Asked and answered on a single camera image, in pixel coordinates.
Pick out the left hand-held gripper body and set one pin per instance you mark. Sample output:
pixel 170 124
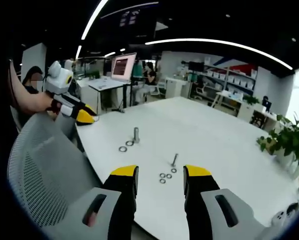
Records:
pixel 58 81

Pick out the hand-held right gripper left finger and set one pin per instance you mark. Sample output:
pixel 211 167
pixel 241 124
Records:
pixel 107 207

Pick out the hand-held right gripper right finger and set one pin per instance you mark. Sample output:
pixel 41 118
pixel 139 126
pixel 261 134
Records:
pixel 209 207

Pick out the small metal washer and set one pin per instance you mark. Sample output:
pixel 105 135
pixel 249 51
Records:
pixel 168 175
pixel 174 170
pixel 162 175
pixel 162 180

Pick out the large metal washer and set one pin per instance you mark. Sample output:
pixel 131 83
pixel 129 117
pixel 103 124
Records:
pixel 123 149
pixel 129 143

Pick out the thin metal threaded stud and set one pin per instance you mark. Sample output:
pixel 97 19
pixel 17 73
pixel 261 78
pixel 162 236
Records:
pixel 174 160

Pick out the thick metal threaded stud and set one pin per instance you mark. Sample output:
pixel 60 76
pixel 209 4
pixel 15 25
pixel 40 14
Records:
pixel 136 135

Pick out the person's left hand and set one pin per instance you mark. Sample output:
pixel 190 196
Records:
pixel 55 106

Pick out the white standing desk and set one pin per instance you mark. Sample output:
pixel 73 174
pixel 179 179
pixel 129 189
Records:
pixel 107 86

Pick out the computer monitor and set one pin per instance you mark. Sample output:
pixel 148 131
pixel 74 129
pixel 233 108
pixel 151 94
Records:
pixel 123 66

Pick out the grey mesh office chair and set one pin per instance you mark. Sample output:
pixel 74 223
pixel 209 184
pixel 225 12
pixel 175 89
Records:
pixel 44 170

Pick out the curved ceiling light strip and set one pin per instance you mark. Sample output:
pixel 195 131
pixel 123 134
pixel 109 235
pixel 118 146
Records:
pixel 93 20

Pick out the white handheld controller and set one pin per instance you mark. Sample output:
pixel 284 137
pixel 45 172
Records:
pixel 282 215

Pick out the white office chair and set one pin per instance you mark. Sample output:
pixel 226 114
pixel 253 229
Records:
pixel 157 90

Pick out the white plant pot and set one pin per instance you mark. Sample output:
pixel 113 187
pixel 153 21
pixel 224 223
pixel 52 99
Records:
pixel 285 160

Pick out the green potted plant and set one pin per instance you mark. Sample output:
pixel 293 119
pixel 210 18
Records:
pixel 289 140

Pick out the small white table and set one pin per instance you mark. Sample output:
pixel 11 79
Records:
pixel 228 98

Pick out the small green desk plant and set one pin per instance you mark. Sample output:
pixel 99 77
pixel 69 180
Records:
pixel 250 100

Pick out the shelf with white bins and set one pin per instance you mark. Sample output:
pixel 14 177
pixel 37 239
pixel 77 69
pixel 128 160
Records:
pixel 230 78

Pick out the long curved ceiling light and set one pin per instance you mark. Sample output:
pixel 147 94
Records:
pixel 222 45

